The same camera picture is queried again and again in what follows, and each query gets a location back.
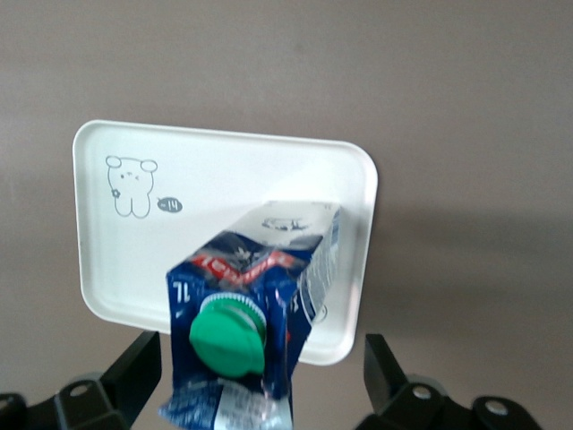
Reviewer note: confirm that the blue milk carton green cap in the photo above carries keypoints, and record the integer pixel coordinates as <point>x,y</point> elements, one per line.
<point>233,269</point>

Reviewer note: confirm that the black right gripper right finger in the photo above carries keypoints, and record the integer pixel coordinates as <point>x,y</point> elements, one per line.
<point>385,385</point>

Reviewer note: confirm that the white tray with bear print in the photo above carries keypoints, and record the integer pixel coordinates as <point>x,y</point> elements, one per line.
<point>224,179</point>

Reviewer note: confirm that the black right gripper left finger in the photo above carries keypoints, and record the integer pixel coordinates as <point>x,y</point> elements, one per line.
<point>125,385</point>

